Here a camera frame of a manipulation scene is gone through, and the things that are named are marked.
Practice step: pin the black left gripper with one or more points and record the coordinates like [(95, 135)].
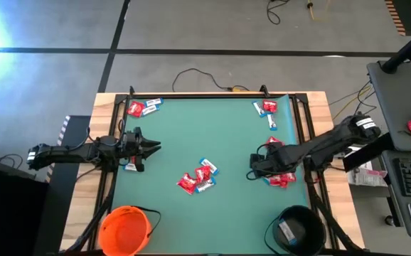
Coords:
[(136, 151)]

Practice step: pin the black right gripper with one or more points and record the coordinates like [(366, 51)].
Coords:
[(273, 160)]

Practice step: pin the white blue candy bar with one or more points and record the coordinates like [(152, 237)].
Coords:
[(130, 167), (149, 110), (272, 122), (206, 185), (154, 102), (266, 181), (259, 108), (286, 232), (209, 165)]

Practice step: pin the orange pumpkin halloween bucket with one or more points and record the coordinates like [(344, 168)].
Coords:
[(123, 231)]

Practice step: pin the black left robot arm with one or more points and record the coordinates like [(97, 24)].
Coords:
[(67, 153)]

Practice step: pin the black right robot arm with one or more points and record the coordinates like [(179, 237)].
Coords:
[(333, 140)]

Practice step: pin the black halloween bucket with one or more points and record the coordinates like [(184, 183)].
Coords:
[(308, 227)]

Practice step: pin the green table mat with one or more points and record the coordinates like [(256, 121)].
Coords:
[(227, 213)]

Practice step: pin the clear plastic bag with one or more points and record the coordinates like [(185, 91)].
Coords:
[(367, 176)]

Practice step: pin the dark striped-edge platform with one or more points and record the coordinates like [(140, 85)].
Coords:
[(59, 213)]

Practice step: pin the gray side desk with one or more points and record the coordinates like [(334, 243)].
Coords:
[(394, 106)]

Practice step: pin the gray keyboard tray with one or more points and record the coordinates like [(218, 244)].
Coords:
[(397, 209)]

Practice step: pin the black box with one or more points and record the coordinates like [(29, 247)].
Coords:
[(6, 213)]

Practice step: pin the black slanted pole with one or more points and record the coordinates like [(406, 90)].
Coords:
[(408, 48)]

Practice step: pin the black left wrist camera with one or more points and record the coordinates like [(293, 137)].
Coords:
[(130, 137)]

